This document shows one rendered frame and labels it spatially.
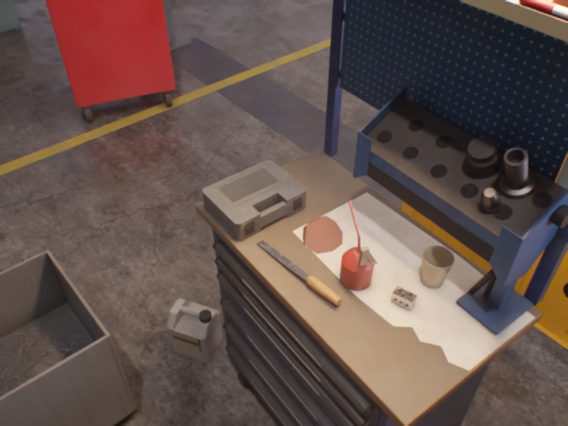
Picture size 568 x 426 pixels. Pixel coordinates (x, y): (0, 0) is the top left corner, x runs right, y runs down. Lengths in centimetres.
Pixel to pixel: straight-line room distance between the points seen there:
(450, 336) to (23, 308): 166
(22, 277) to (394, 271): 143
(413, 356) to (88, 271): 196
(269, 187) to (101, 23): 232
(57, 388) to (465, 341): 129
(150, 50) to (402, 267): 271
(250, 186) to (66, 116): 269
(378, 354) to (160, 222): 198
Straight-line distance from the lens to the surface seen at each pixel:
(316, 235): 155
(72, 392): 204
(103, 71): 386
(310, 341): 146
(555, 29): 102
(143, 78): 392
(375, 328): 139
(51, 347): 229
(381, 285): 148
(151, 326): 262
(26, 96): 457
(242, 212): 156
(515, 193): 129
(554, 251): 142
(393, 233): 162
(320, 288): 141
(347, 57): 168
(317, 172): 181
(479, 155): 128
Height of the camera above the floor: 206
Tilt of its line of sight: 42 degrees down
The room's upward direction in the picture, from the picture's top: straight up
